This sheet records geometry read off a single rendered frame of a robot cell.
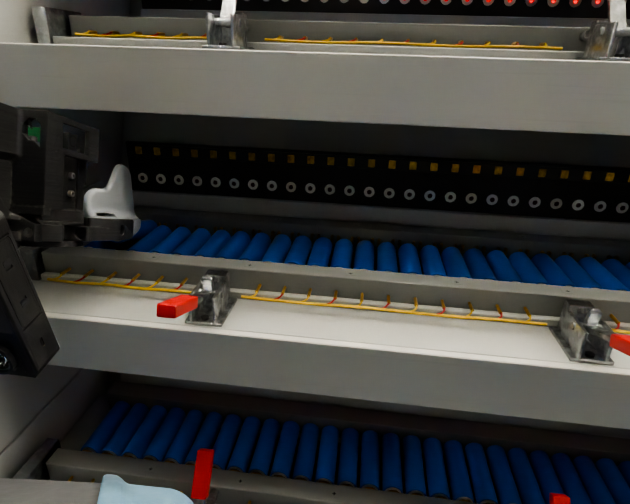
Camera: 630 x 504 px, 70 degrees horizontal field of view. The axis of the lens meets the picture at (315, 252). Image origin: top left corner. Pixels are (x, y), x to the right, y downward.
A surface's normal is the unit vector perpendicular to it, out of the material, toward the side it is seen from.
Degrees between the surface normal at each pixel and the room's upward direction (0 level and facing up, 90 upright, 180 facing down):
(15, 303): 91
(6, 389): 90
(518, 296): 111
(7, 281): 91
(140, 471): 21
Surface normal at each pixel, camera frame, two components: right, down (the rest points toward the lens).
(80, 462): 0.03, -0.92
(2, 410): 0.99, 0.07
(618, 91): -0.13, 0.39
